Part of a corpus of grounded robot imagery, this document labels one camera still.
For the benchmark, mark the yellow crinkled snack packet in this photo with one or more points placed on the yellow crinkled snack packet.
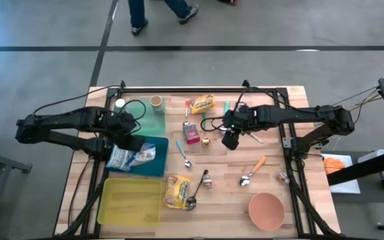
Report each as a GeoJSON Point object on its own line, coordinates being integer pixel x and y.
{"type": "Point", "coordinates": [202, 104]}

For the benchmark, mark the thin silver spoon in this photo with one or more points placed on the thin silver spoon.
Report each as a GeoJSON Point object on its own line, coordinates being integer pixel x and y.
{"type": "Point", "coordinates": [257, 138]}

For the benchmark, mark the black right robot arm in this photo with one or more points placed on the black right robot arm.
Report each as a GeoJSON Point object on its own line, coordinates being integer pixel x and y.
{"type": "Point", "coordinates": [295, 113]}

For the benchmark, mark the person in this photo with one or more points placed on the person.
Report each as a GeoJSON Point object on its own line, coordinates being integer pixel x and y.
{"type": "Point", "coordinates": [227, 2]}
{"type": "Point", "coordinates": [137, 13]}

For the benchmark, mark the red pink small box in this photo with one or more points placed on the red pink small box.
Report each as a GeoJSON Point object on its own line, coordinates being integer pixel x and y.
{"type": "Point", "coordinates": [191, 134]}

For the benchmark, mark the yellow Maruchan ramen packet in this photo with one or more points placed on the yellow Maruchan ramen packet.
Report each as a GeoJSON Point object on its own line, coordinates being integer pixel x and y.
{"type": "Point", "coordinates": [177, 193]}

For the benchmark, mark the salmon pink bowl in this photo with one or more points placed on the salmon pink bowl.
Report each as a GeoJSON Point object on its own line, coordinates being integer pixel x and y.
{"type": "Point", "coordinates": [267, 211]}

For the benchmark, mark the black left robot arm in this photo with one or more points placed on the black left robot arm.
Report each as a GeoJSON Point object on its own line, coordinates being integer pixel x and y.
{"type": "Point", "coordinates": [72, 120]}

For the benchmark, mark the grey metal bracket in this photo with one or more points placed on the grey metal bracket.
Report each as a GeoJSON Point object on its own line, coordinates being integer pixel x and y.
{"type": "Point", "coordinates": [286, 142]}

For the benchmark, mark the green translucent plastic tray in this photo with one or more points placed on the green translucent plastic tray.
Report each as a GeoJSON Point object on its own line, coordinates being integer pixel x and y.
{"type": "Point", "coordinates": [152, 123]}

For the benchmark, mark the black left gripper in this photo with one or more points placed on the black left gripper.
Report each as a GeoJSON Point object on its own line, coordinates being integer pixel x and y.
{"type": "Point", "coordinates": [122, 125]}

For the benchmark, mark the clear snack bag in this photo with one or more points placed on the clear snack bag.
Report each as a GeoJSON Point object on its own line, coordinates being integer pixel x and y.
{"type": "Point", "coordinates": [125, 158]}

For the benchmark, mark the white paper sheet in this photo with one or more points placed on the white paper sheet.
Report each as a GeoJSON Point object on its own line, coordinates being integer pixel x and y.
{"type": "Point", "coordinates": [345, 188]}

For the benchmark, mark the teal plastic tray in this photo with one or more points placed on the teal plastic tray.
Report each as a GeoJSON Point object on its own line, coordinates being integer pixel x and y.
{"type": "Point", "coordinates": [158, 160]}

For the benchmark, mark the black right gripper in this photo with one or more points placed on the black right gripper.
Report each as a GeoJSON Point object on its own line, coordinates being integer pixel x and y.
{"type": "Point", "coordinates": [240, 120]}

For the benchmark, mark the yellow translucent plastic tray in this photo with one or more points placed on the yellow translucent plastic tray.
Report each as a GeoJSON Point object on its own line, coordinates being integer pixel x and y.
{"type": "Point", "coordinates": [128, 203]}

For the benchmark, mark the white-cap spice jar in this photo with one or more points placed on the white-cap spice jar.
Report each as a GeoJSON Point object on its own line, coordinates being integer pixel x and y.
{"type": "Point", "coordinates": [120, 103]}

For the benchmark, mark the orange cloth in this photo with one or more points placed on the orange cloth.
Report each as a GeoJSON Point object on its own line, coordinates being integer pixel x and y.
{"type": "Point", "coordinates": [333, 165]}

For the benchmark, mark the white plastic container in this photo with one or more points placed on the white plastic container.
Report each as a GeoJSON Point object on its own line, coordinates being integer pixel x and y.
{"type": "Point", "coordinates": [372, 155]}

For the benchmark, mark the black metal table frame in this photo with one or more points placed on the black metal table frame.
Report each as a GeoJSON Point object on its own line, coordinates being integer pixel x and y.
{"type": "Point", "coordinates": [195, 90]}

